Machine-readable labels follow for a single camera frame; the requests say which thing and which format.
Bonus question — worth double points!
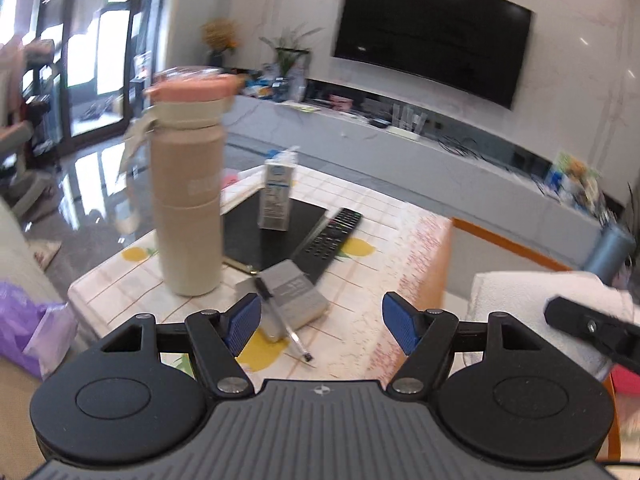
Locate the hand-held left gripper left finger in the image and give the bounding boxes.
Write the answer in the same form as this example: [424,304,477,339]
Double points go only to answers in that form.
[92,293,263,399]

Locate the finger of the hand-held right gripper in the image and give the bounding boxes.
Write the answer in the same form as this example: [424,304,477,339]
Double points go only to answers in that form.
[544,296,640,376]

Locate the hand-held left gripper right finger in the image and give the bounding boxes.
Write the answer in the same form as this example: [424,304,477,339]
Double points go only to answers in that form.
[381,291,549,397]

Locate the orange-rimmed white bin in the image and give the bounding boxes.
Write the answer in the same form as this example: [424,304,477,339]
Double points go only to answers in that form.
[419,217,623,461]

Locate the white towel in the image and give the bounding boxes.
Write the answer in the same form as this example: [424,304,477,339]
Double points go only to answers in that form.
[462,270,638,376]

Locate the black pen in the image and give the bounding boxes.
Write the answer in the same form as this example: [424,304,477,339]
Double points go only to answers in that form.
[252,276,315,363]

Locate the checked lemon print tablecloth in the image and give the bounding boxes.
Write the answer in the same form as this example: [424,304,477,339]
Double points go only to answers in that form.
[67,165,453,386]

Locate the grey card box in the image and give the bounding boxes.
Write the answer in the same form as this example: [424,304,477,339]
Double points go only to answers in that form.
[235,260,330,342]

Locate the blue-grey trash bin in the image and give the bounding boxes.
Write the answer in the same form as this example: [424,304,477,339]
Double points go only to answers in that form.
[582,222,636,286]

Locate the black notebook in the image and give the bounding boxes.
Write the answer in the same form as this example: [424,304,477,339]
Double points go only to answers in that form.
[222,192,328,283]

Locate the black remote control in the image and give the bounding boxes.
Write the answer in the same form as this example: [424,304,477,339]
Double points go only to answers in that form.
[290,207,363,273]

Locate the white and blue milk carton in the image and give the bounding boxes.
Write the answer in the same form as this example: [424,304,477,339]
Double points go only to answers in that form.
[257,146,301,232]

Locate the beige bottle with pink lid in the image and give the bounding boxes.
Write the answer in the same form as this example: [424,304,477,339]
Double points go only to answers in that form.
[117,66,240,297]

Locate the green picture card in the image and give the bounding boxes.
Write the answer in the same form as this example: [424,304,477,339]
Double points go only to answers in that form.
[545,150,602,213]

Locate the grey marble television console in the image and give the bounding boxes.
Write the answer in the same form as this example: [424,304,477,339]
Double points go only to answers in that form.
[220,77,616,256]

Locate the purple plastic bag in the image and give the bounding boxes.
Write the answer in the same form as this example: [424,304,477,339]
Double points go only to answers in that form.
[0,280,78,381]

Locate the pile of snack bags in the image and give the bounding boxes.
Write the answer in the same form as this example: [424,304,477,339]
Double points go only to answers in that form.
[242,72,292,101]

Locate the beige sofa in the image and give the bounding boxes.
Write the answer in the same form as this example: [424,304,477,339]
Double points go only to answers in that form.
[0,195,71,480]

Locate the green plant in glass vase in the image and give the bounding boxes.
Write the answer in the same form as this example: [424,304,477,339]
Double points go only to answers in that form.
[259,25,323,103]

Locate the dried flowers in dark vase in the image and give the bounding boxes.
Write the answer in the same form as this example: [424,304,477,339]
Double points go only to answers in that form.
[201,19,240,68]

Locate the black framed glass door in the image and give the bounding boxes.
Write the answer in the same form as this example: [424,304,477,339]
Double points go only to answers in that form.
[0,0,171,153]

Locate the black cables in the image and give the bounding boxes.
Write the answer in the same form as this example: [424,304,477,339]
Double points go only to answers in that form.
[437,136,548,196]

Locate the black wall television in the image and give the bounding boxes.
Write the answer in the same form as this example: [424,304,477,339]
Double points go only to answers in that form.
[332,0,533,110]

